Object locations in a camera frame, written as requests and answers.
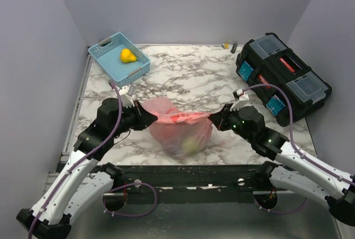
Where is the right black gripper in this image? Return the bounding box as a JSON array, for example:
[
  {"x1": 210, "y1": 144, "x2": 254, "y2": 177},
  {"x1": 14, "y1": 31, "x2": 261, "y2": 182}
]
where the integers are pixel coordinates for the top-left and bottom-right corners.
[{"x1": 209, "y1": 103, "x2": 254, "y2": 143}]

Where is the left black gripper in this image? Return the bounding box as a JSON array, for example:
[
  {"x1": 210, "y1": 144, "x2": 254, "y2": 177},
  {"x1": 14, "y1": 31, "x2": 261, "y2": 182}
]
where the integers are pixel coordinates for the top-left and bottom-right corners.
[{"x1": 111, "y1": 99, "x2": 158, "y2": 137}]

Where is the pink plastic bag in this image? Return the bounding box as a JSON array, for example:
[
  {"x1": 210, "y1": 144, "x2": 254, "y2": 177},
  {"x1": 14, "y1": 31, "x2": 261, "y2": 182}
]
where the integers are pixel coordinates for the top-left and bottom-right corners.
[{"x1": 143, "y1": 97, "x2": 212, "y2": 157}]

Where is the green fake fruit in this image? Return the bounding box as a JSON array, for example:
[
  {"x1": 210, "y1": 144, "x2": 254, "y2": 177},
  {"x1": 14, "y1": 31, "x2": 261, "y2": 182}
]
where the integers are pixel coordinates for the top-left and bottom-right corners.
[{"x1": 181, "y1": 137, "x2": 200, "y2": 155}]

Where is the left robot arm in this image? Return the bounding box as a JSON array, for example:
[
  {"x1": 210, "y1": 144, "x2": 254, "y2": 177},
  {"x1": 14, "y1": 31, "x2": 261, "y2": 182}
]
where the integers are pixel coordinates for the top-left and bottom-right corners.
[{"x1": 17, "y1": 98, "x2": 158, "y2": 238}]

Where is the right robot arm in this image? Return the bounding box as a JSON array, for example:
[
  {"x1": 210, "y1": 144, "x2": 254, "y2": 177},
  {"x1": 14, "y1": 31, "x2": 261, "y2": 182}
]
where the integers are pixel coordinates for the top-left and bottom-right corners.
[{"x1": 209, "y1": 104, "x2": 354, "y2": 226}]

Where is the yellow fake pear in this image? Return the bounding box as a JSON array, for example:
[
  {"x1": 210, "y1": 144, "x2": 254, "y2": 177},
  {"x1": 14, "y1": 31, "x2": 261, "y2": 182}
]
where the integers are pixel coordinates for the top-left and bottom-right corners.
[{"x1": 120, "y1": 48, "x2": 138, "y2": 63}]

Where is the blue plastic basket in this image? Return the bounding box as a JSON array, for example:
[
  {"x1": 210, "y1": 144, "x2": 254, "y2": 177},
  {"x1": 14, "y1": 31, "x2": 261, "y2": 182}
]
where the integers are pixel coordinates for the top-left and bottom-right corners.
[{"x1": 88, "y1": 33, "x2": 150, "y2": 87}]

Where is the small yellow black object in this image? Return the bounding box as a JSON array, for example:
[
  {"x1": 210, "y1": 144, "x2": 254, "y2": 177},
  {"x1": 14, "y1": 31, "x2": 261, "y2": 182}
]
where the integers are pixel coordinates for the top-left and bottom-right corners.
[{"x1": 221, "y1": 43, "x2": 238, "y2": 54}]

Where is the black toolbox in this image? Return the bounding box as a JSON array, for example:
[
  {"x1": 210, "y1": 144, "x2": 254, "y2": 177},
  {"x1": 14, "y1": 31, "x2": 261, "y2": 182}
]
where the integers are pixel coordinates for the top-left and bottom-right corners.
[{"x1": 236, "y1": 33, "x2": 332, "y2": 127}]

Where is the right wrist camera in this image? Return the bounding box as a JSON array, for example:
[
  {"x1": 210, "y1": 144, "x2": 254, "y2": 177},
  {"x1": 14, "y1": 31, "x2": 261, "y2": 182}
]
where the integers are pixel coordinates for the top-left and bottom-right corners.
[{"x1": 230, "y1": 89, "x2": 249, "y2": 111}]

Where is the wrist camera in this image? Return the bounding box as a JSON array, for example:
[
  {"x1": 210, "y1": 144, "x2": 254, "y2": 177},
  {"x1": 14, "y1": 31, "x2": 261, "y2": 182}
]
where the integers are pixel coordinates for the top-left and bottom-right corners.
[
  {"x1": 230, "y1": 89, "x2": 249, "y2": 111},
  {"x1": 119, "y1": 84, "x2": 135, "y2": 108}
]

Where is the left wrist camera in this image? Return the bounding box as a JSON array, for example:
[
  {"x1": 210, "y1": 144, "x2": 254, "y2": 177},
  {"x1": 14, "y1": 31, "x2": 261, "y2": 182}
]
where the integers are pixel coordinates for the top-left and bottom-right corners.
[{"x1": 119, "y1": 84, "x2": 135, "y2": 108}]

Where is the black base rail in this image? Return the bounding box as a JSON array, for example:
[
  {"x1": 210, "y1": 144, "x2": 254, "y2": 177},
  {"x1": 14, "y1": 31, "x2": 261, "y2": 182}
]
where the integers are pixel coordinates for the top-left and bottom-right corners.
[{"x1": 80, "y1": 164, "x2": 314, "y2": 205}]

